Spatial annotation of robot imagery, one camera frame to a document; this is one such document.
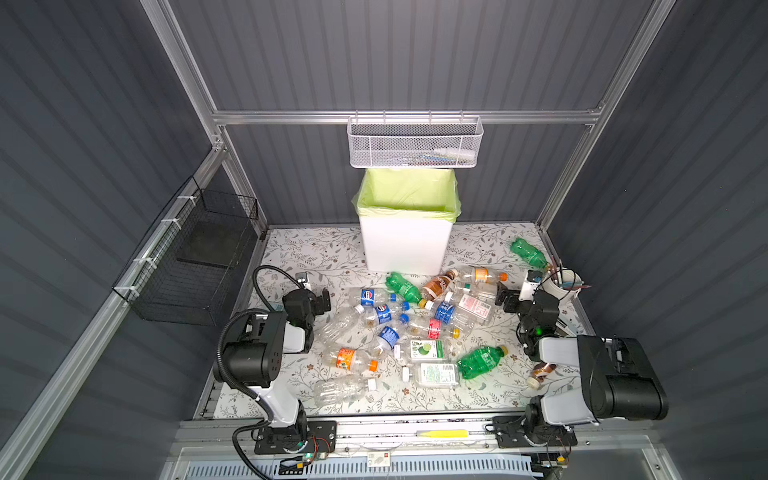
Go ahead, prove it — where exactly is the clear crushed bottle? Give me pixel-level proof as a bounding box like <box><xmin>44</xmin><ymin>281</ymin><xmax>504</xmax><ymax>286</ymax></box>
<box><xmin>313</xmin><ymin>376</ymin><xmax>377</xmax><ymax>407</ymax></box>
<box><xmin>315</xmin><ymin>305</ymin><xmax>365</xmax><ymax>345</ymax></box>

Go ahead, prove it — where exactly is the brown tea bottle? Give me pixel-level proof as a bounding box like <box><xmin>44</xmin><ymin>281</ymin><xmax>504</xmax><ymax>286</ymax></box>
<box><xmin>527</xmin><ymin>362</ymin><xmax>557</xmax><ymax>390</ymax></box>

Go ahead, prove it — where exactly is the green bottle yellow cap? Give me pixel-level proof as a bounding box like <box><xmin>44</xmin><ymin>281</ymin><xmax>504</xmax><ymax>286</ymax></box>
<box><xmin>510</xmin><ymin>237</ymin><xmax>549</xmax><ymax>270</ymax></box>

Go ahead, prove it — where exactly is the red white label bottle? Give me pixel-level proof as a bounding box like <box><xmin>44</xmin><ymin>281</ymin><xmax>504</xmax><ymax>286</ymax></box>
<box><xmin>444</xmin><ymin>292</ymin><xmax>494</xmax><ymax>323</ymax></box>

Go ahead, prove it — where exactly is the orange label bottle bottom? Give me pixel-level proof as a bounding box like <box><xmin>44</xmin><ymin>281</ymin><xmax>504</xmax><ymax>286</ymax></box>
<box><xmin>322</xmin><ymin>346</ymin><xmax>379</xmax><ymax>374</ymax></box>

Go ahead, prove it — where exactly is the orange label bottle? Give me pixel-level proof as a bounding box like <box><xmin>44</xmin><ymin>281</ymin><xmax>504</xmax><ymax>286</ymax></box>
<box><xmin>322</xmin><ymin>346</ymin><xmax>379</xmax><ymax>374</ymax></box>
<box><xmin>460</xmin><ymin>266</ymin><xmax>509</xmax><ymax>285</ymax></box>

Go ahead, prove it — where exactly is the clear crushed bottle bottom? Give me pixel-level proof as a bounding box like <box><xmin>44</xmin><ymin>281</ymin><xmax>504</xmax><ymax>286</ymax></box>
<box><xmin>313</xmin><ymin>376</ymin><xmax>377</xmax><ymax>407</ymax></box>

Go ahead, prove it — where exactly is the pink label bottle yellow cap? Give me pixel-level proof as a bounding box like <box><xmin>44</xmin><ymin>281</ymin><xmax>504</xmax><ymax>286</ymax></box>
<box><xmin>406</xmin><ymin>316</ymin><xmax>462</xmax><ymax>340</ymax></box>

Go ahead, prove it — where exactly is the lime label bottle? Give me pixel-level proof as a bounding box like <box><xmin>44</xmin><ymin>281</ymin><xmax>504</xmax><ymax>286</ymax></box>
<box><xmin>393</xmin><ymin>339</ymin><xmax>463</xmax><ymax>364</ymax></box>

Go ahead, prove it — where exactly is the green label bottle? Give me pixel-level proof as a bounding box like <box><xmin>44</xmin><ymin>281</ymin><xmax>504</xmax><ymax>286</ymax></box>
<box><xmin>401</xmin><ymin>362</ymin><xmax>459</xmax><ymax>389</ymax></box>

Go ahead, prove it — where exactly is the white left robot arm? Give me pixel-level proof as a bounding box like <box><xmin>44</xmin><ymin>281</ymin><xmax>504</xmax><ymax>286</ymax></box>
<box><xmin>213</xmin><ymin>265</ymin><xmax>331</xmax><ymax>453</ymax></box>

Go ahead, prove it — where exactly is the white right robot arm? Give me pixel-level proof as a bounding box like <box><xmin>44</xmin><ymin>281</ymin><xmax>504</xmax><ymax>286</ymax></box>
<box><xmin>493</xmin><ymin>283</ymin><xmax>669</xmax><ymax>447</ymax></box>

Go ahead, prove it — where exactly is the white plastic trash bin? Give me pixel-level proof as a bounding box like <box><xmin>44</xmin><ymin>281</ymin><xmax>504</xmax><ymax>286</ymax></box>
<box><xmin>359</xmin><ymin>214</ymin><xmax>454</xmax><ymax>275</ymax></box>

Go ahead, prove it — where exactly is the green bin liner bag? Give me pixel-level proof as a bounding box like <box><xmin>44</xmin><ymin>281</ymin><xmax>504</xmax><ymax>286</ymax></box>
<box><xmin>352</xmin><ymin>169</ymin><xmax>462</xmax><ymax>223</ymax></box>

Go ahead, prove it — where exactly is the white cup with pens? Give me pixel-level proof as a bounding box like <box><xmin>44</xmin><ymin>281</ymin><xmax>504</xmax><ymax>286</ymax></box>
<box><xmin>540</xmin><ymin>267</ymin><xmax>588</xmax><ymax>301</ymax></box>

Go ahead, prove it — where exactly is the clear bottle top right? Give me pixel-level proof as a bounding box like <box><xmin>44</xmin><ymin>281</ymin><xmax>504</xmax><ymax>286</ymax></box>
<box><xmin>462</xmin><ymin>282</ymin><xmax>509</xmax><ymax>303</ymax></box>

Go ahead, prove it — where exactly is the pepsi bottle upper left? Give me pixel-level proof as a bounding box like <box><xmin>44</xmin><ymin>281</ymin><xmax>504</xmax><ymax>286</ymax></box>
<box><xmin>346</xmin><ymin>287</ymin><xmax>397</xmax><ymax>307</ymax></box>

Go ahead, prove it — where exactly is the pepsi bottle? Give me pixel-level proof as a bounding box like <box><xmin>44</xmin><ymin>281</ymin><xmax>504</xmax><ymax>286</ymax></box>
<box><xmin>346</xmin><ymin>287</ymin><xmax>397</xmax><ymax>307</ymax></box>
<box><xmin>353</xmin><ymin>301</ymin><xmax>411</xmax><ymax>328</ymax></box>
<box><xmin>367</xmin><ymin>323</ymin><xmax>407</xmax><ymax>358</ymax></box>

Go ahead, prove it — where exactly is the orange label bottle top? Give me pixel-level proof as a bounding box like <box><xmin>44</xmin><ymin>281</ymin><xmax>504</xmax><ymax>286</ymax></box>
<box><xmin>460</xmin><ymin>266</ymin><xmax>509</xmax><ymax>285</ymax></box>

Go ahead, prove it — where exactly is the pepsi bottle middle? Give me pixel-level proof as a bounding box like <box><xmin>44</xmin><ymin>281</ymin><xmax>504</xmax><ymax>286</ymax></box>
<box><xmin>353</xmin><ymin>301</ymin><xmax>411</xmax><ymax>328</ymax></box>

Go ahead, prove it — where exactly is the blue label bottle right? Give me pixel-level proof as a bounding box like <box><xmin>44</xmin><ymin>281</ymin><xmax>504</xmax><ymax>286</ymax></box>
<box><xmin>424</xmin><ymin>301</ymin><xmax>476</xmax><ymax>330</ymax></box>

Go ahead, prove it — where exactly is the pepsi bottle lower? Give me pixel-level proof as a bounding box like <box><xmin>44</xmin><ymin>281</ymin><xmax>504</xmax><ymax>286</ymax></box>
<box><xmin>367</xmin><ymin>323</ymin><xmax>407</xmax><ymax>358</ymax></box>

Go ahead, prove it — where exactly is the brown cola bottle centre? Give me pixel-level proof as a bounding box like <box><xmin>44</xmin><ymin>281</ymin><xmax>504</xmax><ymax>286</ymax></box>
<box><xmin>420</xmin><ymin>269</ymin><xmax>458</xmax><ymax>303</ymax></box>

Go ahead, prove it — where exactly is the white tube in basket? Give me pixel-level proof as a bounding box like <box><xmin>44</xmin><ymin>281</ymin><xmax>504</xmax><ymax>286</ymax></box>
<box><xmin>433</xmin><ymin>147</ymin><xmax>477</xmax><ymax>163</ymax></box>

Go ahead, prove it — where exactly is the black wire mesh basket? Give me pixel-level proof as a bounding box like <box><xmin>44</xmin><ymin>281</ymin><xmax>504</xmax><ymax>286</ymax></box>
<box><xmin>113</xmin><ymin>181</ymin><xmax>260</xmax><ymax>327</ymax></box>

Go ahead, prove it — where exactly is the white wire mesh basket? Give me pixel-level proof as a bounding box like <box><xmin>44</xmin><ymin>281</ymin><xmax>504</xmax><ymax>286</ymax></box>
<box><xmin>346</xmin><ymin>114</ymin><xmax>484</xmax><ymax>169</ymax></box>

